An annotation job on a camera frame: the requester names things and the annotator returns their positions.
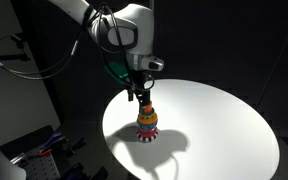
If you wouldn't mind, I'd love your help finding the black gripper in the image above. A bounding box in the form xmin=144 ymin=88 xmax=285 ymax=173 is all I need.
xmin=126 ymin=69 xmax=156 ymax=108

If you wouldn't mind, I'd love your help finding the lime green toothed ring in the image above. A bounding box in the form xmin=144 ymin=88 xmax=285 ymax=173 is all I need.
xmin=137 ymin=113 xmax=159 ymax=121

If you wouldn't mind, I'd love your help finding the black clamp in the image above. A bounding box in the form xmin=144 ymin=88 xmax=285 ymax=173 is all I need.
xmin=61 ymin=134 xmax=87 ymax=157

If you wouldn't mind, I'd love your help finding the perforated metal breadboard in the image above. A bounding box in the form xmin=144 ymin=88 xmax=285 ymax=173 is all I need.
xmin=23 ymin=153 xmax=64 ymax=180

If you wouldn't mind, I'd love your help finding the orange peg ring holder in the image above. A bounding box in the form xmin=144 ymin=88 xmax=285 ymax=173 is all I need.
xmin=143 ymin=101 xmax=154 ymax=114

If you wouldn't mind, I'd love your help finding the blue ring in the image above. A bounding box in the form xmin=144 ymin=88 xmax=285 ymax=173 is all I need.
xmin=136 ymin=122 xmax=159 ymax=131

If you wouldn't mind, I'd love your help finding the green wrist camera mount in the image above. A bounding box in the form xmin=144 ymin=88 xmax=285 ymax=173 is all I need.
xmin=103 ymin=61 xmax=132 ymax=86

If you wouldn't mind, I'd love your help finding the red ring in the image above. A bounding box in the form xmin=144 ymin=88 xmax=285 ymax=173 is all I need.
xmin=136 ymin=127 xmax=159 ymax=136

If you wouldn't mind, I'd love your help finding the black white checkered ring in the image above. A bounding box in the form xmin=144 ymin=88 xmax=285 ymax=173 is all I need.
xmin=135 ymin=131 xmax=160 ymax=143

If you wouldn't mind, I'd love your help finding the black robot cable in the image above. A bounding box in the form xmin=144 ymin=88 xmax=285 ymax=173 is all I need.
xmin=97 ymin=3 xmax=156 ymax=93

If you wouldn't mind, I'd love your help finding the purple handled clamp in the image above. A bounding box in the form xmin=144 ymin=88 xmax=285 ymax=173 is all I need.
xmin=38 ymin=131 xmax=64 ymax=158

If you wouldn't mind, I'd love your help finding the grey cable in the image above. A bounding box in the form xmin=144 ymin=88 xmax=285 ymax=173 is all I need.
xmin=0 ymin=13 xmax=95 ymax=81

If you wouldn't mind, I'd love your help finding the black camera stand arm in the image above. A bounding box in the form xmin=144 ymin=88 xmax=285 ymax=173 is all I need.
xmin=0 ymin=32 xmax=31 ymax=65

